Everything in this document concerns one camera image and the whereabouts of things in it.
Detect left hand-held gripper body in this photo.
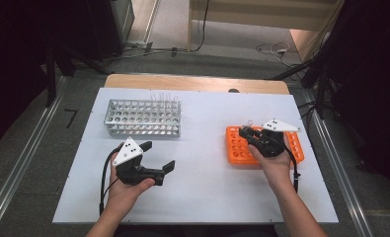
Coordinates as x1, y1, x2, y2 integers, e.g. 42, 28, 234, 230
113, 136, 166, 186

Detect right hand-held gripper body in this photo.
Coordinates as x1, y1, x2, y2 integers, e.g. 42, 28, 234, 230
253, 118, 302, 158

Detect orange plastic test tube rack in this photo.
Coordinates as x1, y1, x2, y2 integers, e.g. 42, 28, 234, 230
225, 125, 305, 166

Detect silver metal test tube rack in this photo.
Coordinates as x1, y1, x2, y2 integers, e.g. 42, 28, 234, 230
103, 98, 183, 138

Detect person's right hand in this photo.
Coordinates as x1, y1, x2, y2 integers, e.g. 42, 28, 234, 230
247, 145, 294, 194

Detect person's left hand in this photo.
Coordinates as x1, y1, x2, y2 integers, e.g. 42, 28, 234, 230
105, 142, 156, 213

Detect wooden table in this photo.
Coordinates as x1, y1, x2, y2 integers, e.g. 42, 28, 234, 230
104, 73, 290, 96

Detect person's dark clothing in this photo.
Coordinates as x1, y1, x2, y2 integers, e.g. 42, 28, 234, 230
115, 224, 279, 237

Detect black tripod stand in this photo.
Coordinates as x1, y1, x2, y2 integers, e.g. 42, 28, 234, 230
265, 0, 354, 120

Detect black stand legs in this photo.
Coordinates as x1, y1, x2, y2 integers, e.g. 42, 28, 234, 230
43, 41, 113, 108

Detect black curtain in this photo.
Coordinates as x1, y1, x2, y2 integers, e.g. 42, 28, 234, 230
0, 0, 124, 154
324, 0, 390, 192

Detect grey cabinet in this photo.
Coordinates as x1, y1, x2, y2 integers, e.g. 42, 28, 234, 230
110, 0, 135, 44

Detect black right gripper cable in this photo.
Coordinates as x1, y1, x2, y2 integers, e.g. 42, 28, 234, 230
282, 144, 301, 194

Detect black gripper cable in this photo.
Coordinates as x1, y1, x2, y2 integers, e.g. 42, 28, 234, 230
282, 144, 301, 194
98, 147, 121, 217

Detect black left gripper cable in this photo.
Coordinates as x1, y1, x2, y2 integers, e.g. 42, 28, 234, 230
98, 147, 121, 217

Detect metal floor rail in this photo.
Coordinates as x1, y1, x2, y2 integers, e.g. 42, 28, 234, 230
0, 75, 70, 235
299, 88, 376, 237

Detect white floor cable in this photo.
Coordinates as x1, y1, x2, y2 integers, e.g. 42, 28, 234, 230
255, 41, 294, 65

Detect grey floor cables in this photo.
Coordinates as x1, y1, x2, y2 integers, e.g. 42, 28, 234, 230
108, 39, 191, 63

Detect black hanging cable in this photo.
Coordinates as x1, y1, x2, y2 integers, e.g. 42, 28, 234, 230
192, 0, 211, 53

